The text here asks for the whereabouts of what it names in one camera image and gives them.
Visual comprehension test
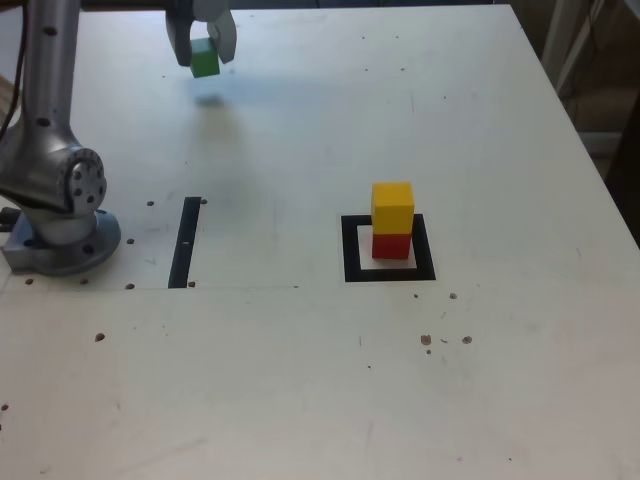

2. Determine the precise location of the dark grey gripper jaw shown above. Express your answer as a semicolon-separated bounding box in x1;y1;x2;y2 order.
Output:
165;0;198;67

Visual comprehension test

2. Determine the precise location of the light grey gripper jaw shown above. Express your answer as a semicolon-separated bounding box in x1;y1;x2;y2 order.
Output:
192;0;239;65

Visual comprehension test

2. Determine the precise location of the green cube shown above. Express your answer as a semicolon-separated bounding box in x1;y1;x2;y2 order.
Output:
189;37;222;79

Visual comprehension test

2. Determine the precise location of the yellow cube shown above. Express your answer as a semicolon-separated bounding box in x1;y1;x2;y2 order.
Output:
370;181;416;235

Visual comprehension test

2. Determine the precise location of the red cube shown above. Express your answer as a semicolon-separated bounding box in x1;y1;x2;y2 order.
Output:
371;232;413;261

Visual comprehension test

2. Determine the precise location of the black tape square outline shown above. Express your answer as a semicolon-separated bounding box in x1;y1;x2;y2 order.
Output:
340;213;437;284

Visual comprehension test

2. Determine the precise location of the black tape strip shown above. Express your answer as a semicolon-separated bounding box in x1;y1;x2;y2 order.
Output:
167;196;202;290

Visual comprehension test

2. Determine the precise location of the white ledge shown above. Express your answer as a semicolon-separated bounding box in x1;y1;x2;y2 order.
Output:
581;132;626;160

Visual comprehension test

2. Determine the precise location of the white metal frame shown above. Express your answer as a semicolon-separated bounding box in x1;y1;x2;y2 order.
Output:
541;0;604;99

